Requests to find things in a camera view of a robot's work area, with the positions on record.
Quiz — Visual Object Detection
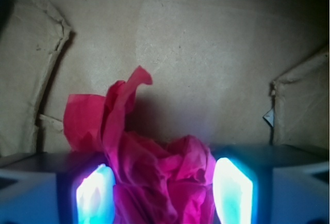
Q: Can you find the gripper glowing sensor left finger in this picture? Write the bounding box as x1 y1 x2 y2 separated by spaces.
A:
1 152 116 223

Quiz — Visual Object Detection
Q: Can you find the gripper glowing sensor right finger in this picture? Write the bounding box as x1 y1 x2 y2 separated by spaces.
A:
211 145 329 223

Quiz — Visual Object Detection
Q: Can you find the brown paper bag tray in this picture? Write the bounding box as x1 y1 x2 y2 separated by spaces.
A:
1 0 329 160

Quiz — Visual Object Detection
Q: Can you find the red paper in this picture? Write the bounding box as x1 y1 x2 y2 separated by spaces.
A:
63 67 216 223

